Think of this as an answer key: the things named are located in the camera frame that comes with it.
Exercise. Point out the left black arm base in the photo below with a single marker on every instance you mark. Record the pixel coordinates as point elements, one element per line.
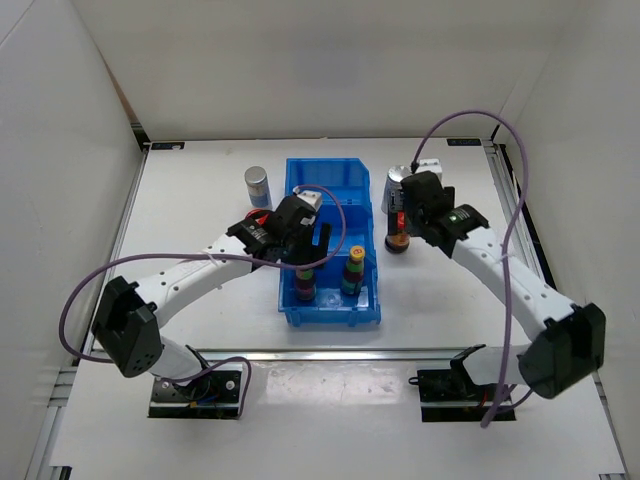
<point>220,394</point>

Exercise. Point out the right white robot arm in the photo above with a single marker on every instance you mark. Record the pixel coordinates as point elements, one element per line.
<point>566,341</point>

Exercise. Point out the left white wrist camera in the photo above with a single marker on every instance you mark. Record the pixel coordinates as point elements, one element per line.
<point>312,198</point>

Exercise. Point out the blue three-compartment plastic bin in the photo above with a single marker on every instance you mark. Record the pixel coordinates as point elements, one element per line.
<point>349,213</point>

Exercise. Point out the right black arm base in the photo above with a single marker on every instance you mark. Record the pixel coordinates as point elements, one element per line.
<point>448,393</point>

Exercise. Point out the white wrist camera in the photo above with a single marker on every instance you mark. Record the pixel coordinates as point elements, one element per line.
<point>428,165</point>
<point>312,198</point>

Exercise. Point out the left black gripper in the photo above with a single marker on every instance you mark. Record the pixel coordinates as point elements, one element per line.
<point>316,253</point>

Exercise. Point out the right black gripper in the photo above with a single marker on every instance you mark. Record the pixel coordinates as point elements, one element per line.
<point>449,192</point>

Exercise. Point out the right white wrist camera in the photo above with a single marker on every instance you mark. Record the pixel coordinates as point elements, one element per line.
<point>428,165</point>

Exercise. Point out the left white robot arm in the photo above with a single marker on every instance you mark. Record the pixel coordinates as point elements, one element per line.
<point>132,314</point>

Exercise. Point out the red-lidded sauce jar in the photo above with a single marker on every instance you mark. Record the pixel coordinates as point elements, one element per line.
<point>258,215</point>
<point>397,240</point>

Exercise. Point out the yellow-capped sauce bottle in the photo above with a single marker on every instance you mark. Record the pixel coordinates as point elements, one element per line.
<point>305,284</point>
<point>353,272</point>

